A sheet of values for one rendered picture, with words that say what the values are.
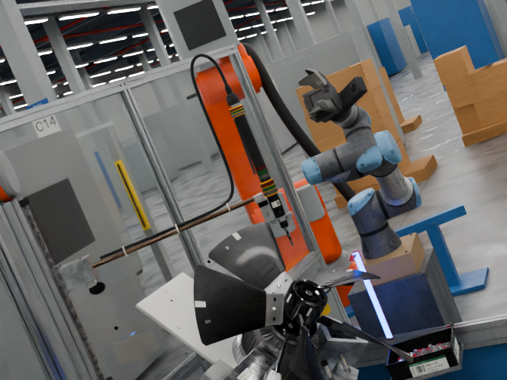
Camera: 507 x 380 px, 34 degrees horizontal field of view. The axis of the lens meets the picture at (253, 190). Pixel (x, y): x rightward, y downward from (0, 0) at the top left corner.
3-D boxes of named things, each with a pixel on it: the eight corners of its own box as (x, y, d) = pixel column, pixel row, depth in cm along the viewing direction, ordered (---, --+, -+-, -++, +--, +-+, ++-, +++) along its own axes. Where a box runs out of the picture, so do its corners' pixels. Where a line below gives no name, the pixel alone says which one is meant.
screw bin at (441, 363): (392, 386, 263) (384, 366, 262) (397, 363, 278) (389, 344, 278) (460, 367, 256) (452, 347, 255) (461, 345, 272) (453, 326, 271)
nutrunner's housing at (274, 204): (280, 230, 251) (220, 87, 246) (278, 228, 255) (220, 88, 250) (292, 225, 252) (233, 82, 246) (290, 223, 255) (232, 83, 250)
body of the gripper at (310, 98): (308, 118, 220) (327, 130, 230) (336, 104, 217) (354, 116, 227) (299, 93, 223) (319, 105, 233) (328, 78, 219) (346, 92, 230)
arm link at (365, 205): (357, 228, 321) (343, 196, 318) (390, 215, 318) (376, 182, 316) (357, 237, 309) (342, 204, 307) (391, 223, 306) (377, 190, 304)
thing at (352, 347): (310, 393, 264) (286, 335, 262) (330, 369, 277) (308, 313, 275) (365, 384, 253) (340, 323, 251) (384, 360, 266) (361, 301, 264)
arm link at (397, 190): (379, 197, 319) (343, 139, 272) (416, 182, 316) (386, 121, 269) (389, 225, 314) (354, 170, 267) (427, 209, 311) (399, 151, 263)
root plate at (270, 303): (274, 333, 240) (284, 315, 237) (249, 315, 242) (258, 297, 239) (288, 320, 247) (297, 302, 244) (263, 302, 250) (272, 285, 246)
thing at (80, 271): (65, 295, 248) (53, 268, 247) (68, 289, 255) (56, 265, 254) (97, 281, 248) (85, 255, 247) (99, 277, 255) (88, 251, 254)
